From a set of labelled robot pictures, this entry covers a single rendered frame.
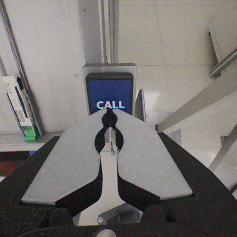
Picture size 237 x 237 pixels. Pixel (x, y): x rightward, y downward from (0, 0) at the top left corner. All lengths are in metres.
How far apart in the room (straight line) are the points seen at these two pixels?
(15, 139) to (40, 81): 0.09
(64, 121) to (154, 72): 0.97
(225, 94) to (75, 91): 0.35
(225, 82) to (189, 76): 0.78
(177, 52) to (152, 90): 0.38
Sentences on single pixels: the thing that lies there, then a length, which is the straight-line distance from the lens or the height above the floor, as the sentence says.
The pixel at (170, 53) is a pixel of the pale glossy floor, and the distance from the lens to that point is 1.25.
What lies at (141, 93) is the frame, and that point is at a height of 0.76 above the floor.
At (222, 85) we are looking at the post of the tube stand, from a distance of 0.44.
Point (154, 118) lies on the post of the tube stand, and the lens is 0.97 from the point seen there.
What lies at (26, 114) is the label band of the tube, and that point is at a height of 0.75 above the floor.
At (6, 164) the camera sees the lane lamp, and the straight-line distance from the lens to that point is 0.31.
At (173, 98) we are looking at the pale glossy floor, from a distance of 1.07.
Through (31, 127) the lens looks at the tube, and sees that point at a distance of 0.21.
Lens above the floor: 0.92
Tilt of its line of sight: 75 degrees down
